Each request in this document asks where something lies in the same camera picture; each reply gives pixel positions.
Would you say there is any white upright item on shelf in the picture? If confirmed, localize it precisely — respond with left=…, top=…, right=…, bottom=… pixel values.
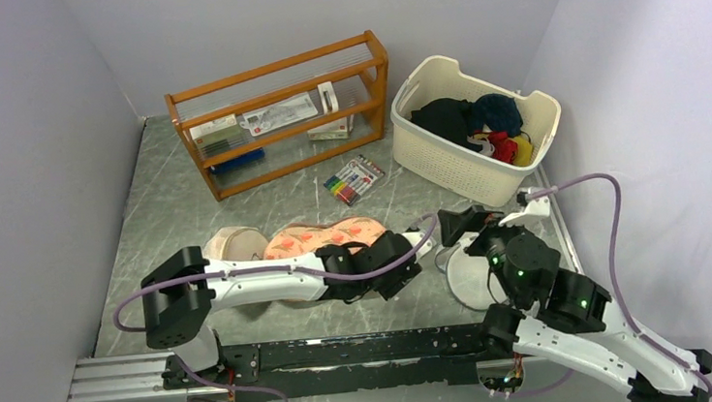
left=317, top=81, right=339, bottom=114

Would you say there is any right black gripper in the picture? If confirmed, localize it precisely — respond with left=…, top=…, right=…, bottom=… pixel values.
left=437, top=199, right=542, bottom=311

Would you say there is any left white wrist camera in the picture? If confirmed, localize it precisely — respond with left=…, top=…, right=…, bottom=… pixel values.
left=403, top=227, right=438, bottom=262

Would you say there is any white box on shelf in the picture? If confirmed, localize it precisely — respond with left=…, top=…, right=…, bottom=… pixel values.
left=307, top=115, right=355, bottom=141

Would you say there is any pink floral mesh laundry bag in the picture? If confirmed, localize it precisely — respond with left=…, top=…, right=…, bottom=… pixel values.
left=263, top=216, right=387, bottom=260

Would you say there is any white red box left shelf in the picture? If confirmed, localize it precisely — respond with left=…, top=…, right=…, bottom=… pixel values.
left=190, top=114, right=246, bottom=159

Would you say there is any pack of coloured markers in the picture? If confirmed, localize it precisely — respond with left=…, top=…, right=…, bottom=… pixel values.
left=324, top=155, right=385, bottom=206

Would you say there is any dark blue garment in basket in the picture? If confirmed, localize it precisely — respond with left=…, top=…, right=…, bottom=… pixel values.
left=467, top=93, right=523, bottom=137

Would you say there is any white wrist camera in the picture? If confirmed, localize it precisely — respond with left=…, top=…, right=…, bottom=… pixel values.
left=499, top=186, right=551, bottom=227
left=403, top=227, right=438, bottom=262

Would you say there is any white paper sheet on shelf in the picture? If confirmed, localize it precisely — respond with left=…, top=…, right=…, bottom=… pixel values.
left=240, top=93, right=318, bottom=137

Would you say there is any white round mesh laundry bag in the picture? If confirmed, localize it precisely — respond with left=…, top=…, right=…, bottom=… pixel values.
left=441, top=212, right=509, bottom=312

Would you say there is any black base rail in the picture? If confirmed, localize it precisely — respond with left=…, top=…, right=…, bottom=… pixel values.
left=161, top=317, right=528, bottom=402

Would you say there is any cream plastic laundry basket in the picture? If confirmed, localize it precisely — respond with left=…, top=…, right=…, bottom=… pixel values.
left=390, top=54, right=561, bottom=206

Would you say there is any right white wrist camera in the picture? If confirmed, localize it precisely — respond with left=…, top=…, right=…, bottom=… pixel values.
left=499, top=186, right=551, bottom=227

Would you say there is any beige round mesh laundry bag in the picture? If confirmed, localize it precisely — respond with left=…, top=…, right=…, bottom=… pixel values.
left=201, top=226, right=269, bottom=262

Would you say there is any black garment in basket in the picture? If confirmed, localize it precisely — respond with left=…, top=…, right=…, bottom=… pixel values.
left=411, top=98, right=481, bottom=152

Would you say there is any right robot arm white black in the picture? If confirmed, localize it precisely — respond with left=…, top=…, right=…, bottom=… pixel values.
left=437, top=191, right=712, bottom=402

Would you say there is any blue item on lower shelf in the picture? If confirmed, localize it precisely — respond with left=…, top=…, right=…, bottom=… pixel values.
left=208, top=148, right=265, bottom=174

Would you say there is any orange wooden shelf rack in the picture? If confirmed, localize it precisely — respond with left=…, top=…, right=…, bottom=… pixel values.
left=165, top=31, right=389, bottom=201

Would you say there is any yellow garment in basket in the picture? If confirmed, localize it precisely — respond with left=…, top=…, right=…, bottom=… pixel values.
left=511, top=133, right=534, bottom=168

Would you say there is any red garment in basket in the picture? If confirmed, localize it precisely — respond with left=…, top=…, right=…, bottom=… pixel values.
left=470, top=131, right=519, bottom=165

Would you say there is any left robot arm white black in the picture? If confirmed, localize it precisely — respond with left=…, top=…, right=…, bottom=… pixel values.
left=140, top=231, right=433, bottom=385

